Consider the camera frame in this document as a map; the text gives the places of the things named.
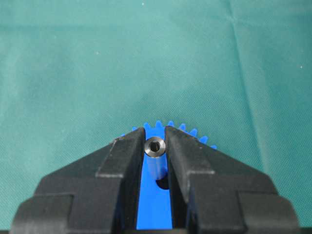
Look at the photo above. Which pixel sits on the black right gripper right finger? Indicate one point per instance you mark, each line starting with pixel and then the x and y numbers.
pixel 213 193

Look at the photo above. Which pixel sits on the green table cloth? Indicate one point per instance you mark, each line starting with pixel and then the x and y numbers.
pixel 75 74

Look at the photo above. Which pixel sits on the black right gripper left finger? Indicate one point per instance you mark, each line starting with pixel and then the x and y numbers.
pixel 97 194

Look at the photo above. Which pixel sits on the small silver metal shaft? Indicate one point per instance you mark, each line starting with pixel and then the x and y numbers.
pixel 154 148

